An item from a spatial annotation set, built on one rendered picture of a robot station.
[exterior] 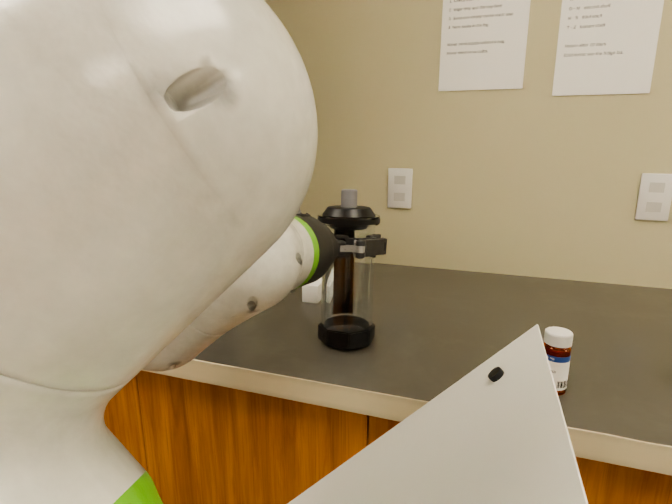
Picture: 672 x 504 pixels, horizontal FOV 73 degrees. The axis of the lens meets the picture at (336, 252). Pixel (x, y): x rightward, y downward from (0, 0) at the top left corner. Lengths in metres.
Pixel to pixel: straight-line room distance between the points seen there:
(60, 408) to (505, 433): 0.17
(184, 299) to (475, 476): 0.13
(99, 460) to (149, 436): 0.81
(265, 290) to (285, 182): 0.28
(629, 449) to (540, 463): 0.53
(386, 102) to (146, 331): 1.23
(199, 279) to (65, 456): 0.08
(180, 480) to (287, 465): 0.25
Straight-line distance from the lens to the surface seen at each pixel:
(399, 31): 1.37
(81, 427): 0.20
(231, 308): 0.45
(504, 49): 1.33
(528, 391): 0.22
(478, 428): 0.23
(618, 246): 1.37
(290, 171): 0.16
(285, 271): 0.44
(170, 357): 0.51
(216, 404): 0.88
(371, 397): 0.70
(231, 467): 0.94
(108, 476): 0.21
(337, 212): 0.75
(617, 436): 0.70
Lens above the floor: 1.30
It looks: 14 degrees down
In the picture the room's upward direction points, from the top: straight up
